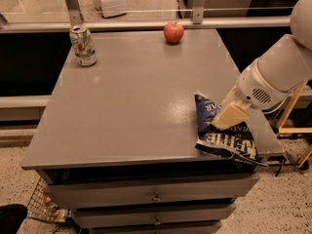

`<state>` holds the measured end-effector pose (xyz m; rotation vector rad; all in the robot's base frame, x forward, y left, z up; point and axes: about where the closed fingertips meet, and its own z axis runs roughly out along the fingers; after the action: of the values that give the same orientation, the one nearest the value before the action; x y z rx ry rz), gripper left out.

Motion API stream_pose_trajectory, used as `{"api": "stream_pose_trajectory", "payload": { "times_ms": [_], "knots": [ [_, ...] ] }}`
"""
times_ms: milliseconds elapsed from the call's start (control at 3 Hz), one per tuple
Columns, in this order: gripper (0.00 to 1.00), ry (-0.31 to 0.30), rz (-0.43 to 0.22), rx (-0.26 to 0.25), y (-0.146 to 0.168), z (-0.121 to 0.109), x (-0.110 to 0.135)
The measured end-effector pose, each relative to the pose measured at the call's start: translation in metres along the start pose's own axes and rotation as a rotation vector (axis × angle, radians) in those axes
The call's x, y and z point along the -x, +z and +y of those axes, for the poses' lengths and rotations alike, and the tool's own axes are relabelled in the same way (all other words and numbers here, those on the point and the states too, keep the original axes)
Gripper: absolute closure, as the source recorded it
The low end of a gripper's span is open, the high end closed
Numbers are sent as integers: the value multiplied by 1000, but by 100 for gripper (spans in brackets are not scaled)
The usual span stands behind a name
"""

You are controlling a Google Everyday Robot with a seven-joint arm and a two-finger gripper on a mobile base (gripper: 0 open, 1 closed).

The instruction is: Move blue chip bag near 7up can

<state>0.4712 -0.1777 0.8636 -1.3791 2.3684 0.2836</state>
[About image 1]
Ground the right metal railing post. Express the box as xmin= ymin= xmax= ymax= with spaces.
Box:
xmin=192 ymin=0 xmax=206 ymax=24

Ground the middle grey drawer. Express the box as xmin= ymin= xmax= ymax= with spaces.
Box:
xmin=73 ymin=203 xmax=236 ymax=228

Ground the red apple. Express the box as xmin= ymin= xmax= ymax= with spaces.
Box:
xmin=164 ymin=21 xmax=184 ymax=44

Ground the green white 7up can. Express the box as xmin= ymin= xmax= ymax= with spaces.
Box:
xmin=69 ymin=24 xmax=98 ymax=66

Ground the wire mesh basket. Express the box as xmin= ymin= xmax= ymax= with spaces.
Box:
xmin=27 ymin=178 xmax=71 ymax=223

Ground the blue Kettle chip bag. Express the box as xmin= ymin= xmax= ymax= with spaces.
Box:
xmin=194 ymin=94 xmax=266 ymax=167

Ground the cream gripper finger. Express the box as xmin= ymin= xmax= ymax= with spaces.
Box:
xmin=212 ymin=87 xmax=251 ymax=131

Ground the left metal railing post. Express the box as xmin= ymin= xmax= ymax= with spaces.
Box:
xmin=65 ymin=0 xmax=84 ymax=25

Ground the black object bottom left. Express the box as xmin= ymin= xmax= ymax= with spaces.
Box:
xmin=0 ymin=204 xmax=27 ymax=234

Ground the bottom grey drawer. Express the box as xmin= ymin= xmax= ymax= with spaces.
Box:
xmin=87 ymin=220 xmax=223 ymax=234

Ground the metal railing post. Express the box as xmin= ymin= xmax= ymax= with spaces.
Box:
xmin=192 ymin=0 xmax=206 ymax=24
xmin=65 ymin=0 xmax=84 ymax=25

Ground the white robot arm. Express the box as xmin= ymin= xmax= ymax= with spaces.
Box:
xmin=212 ymin=0 xmax=312 ymax=130

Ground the top grey drawer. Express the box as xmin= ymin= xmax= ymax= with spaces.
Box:
xmin=46 ymin=173 xmax=259 ymax=209

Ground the grey drawer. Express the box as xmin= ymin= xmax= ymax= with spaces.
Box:
xmin=73 ymin=203 xmax=236 ymax=228
xmin=46 ymin=173 xmax=259 ymax=209
xmin=87 ymin=220 xmax=223 ymax=234

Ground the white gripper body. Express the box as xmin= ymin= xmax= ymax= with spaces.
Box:
xmin=235 ymin=59 xmax=289 ymax=110

